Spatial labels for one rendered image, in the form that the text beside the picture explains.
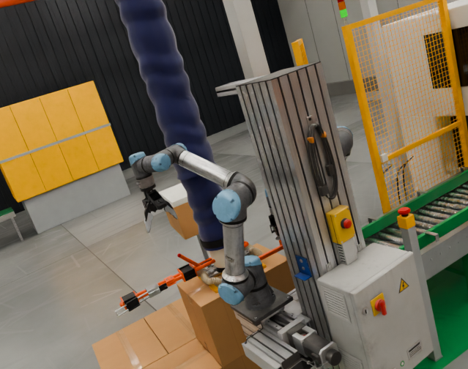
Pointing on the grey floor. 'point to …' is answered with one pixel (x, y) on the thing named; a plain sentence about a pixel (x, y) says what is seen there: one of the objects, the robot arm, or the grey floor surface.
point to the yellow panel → (58, 154)
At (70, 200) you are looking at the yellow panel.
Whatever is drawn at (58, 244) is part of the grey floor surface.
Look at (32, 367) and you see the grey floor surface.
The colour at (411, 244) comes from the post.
